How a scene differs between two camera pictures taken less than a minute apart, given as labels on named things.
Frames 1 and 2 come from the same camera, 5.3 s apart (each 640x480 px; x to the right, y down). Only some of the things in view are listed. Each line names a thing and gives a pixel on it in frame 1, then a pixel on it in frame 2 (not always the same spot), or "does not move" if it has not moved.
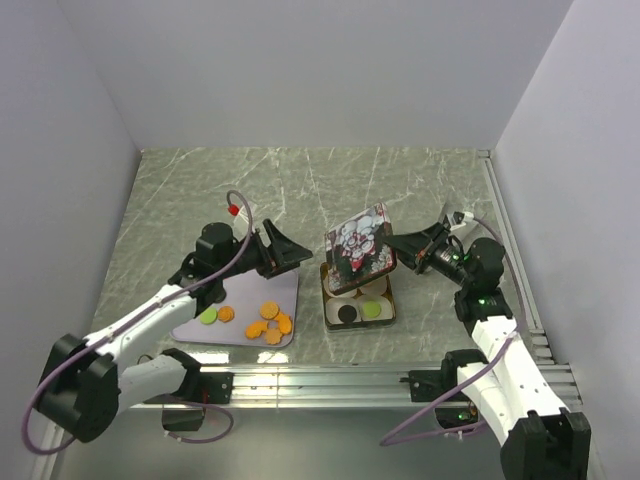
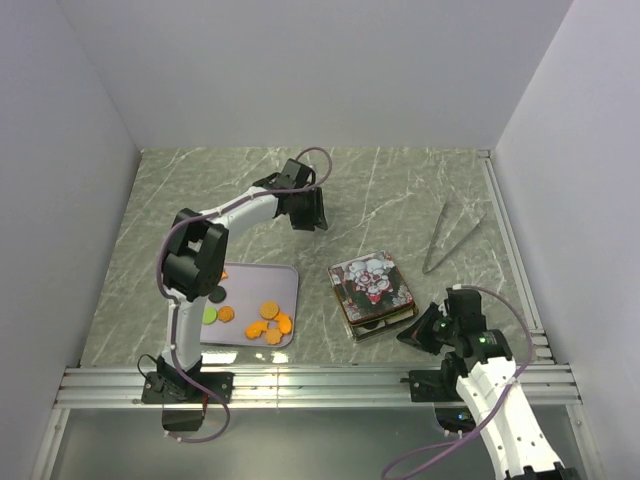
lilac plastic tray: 256,310 does not move
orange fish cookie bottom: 254,329 does not move
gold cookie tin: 370,305 to 382,324
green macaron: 209,316 does not move
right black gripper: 412,248 to 418,333
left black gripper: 281,255 to 317,215
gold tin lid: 356,250 to 370,287
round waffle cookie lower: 269,310 does not move
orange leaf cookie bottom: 273,336 does not move
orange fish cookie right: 284,323 does not move
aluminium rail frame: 384,384 does not move
